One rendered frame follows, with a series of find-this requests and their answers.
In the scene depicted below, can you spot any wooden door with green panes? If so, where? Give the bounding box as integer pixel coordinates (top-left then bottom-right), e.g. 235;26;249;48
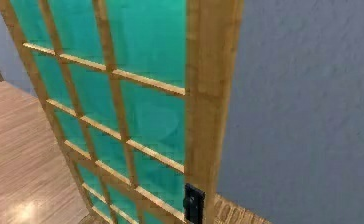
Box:
0;0;246;224

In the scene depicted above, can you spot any black door handle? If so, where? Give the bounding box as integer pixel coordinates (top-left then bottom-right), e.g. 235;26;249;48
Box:
182;182;206;224

